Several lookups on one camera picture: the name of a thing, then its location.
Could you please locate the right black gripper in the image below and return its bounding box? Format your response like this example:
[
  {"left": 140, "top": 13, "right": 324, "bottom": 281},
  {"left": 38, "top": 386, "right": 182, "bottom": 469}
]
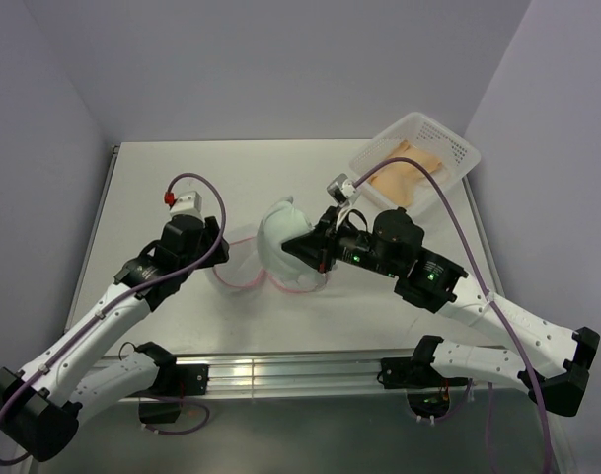
[{"left": 282, "top": 204, "right": 400, "bottom": 277}]

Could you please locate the mint green bra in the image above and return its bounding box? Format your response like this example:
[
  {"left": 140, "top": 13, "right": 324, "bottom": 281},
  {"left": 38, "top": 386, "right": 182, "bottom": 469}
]
[{"left": 257, "top": 196, "right": 326, "bottom": 290}]

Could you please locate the white mesh laundry bag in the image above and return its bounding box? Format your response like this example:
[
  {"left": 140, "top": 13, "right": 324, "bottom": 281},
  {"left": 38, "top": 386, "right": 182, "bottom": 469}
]
[{"left": 205, "top": 224, "right": 329, "bottom": 294}]

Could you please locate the beige bra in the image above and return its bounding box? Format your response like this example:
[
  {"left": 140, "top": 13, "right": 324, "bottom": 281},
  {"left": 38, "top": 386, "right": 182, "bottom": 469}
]
[{"left": 362, "top": 139, "right": 452, "bottom": 209}]

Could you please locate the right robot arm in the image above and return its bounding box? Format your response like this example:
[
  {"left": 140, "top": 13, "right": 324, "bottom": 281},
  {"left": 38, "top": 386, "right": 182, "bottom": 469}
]
[{"left": 281, "top": 207, "right": 600, "bottom": 417}]

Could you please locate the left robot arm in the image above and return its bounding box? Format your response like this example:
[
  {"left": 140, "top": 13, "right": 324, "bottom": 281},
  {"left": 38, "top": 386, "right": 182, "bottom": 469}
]
[{"left": 0, "top": 214, "right": 229, "bottom": 466}]

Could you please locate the white plastic basket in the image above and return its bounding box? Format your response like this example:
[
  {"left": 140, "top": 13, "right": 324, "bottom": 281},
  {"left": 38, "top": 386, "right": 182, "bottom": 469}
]
[{"left": 349, "top": 112, "right": 481, "bottom": 216}]

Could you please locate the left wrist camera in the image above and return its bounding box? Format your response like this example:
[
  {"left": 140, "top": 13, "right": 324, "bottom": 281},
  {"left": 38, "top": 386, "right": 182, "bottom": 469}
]
[{"left": 164, "top": 191, "right": 203, "bottom": 220}]

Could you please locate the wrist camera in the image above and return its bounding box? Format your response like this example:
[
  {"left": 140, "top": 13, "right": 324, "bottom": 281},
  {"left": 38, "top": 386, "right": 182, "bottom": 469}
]
[
  {"left": 164, "top": 191, "right": 203, "bottom": 220},
  {"left": 327, "top": 173, "right": 358, "bottom": 206}
]

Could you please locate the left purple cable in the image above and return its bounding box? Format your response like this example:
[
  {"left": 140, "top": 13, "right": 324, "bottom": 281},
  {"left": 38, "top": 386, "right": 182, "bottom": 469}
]
[{"left": 0, "top": 172, "right": 225, "bottom": 468}]

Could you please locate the purple cable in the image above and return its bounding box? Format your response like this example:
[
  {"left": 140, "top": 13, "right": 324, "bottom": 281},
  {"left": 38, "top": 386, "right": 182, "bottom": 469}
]
[
  {"left": 351, "top": 156, "right": 553, "bottom": 474},
  {"left": 0, "top": 172, "right": 225, "bottom": 468}
]

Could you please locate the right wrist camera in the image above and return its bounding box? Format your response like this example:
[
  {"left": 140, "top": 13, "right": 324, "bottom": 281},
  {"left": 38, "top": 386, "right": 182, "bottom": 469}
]
[{"left": 327, "top": 173, "right": 358, "bottom": 206}]

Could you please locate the aluminium table frame rail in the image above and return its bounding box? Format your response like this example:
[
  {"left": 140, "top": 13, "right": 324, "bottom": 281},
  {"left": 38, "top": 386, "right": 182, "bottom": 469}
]
[{"left": 31, "top": 348, "right": 551, "bottom": 404}]

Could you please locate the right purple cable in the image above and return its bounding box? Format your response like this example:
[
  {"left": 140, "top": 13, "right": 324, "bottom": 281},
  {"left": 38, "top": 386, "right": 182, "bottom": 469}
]
[{"left": 351, "top": 156, "right": 553, "bottom": 474}]

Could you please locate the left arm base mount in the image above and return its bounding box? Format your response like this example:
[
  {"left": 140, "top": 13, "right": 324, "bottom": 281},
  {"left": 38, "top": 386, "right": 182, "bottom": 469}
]
[{"left": 138, "top": 363, "right": 209, "bottom": 426}]

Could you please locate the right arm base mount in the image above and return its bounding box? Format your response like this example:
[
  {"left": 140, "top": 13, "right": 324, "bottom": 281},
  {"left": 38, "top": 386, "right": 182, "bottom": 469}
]
[{"left": 376, "top": 357, "right": 451, "bottom": 422}]

